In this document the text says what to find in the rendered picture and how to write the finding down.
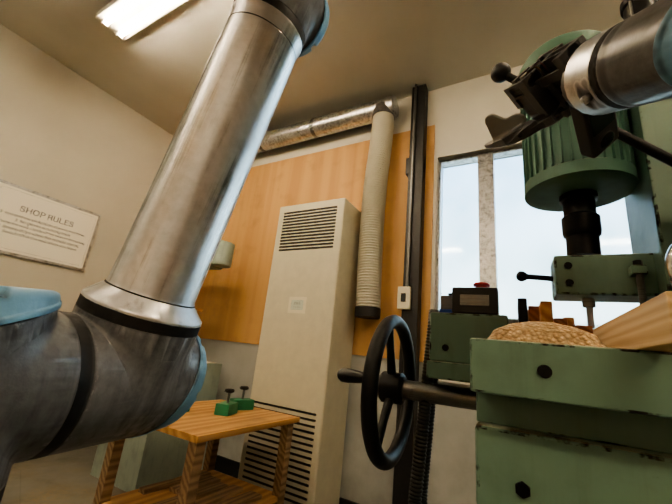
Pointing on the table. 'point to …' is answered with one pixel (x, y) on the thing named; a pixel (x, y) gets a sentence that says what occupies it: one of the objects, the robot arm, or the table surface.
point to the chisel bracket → (600, 278)
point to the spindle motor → (620, 170)
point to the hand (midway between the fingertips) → (519, 119)
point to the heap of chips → (553, 333)
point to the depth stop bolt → (639, 278)
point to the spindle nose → (581, 222)
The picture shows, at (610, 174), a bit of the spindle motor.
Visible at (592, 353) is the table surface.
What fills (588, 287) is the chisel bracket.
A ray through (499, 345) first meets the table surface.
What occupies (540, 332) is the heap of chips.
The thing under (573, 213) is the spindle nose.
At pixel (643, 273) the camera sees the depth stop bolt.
